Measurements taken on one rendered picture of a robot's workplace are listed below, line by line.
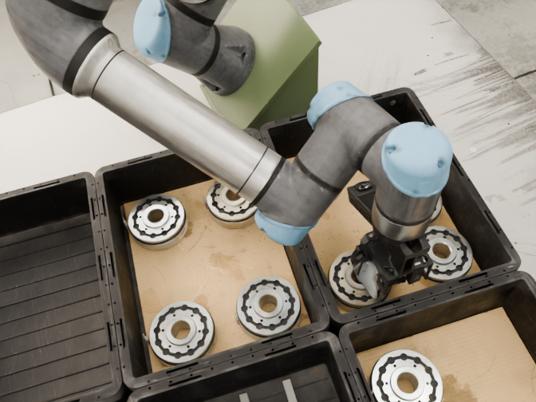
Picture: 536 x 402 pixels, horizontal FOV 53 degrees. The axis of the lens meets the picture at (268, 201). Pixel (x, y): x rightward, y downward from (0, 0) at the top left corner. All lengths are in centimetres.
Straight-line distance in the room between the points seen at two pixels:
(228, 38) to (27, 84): 168
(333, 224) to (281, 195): 30
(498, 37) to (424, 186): 215
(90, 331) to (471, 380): 60
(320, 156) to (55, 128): 89
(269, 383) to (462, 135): 74
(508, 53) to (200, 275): 201
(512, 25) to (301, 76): 181
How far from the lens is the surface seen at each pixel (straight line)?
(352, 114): 65
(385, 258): 77
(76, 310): 98
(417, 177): 59
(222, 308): 91
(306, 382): 86
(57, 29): 70
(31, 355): 98
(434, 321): 88
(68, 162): 134
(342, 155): 66
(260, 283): 88
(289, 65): 110
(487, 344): 92
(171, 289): 94
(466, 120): 134
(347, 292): 88
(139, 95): 69
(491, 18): 282
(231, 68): 115
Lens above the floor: 166
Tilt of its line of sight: 56 degrees down
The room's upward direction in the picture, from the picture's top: 6 degrees counter-clockwise
